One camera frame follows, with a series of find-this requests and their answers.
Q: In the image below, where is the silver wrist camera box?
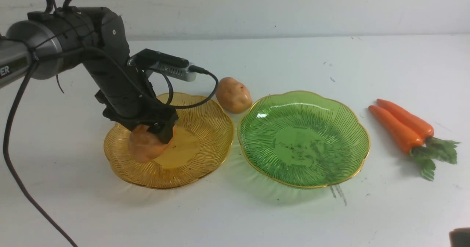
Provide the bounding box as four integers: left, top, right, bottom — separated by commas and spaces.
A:
128, 48, 209, 82

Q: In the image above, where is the green plastic flower plate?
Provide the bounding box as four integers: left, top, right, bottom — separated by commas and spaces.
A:
237, 90, 371, 189

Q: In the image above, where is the orange potato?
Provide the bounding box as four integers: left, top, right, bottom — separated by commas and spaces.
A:
128, 124, 173, 163

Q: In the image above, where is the brown potato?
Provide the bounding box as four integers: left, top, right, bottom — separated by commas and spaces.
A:
216, 77, 253, 114

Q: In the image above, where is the yellow plastic flower plate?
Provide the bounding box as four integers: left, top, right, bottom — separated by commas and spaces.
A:
104, 100, 234, 189

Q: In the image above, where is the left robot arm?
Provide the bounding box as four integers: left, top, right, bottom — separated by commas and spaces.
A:
1, 7, 178, 144

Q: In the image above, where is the dark object at corner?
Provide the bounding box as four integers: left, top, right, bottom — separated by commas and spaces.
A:
449, 227, 470, 247

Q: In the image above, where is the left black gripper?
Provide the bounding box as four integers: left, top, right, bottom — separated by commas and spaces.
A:
95, 90, 178, 144

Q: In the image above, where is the orange carrot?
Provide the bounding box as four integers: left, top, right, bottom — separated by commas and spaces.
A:
376, 99, 459, 164
368, 105, 436, 181

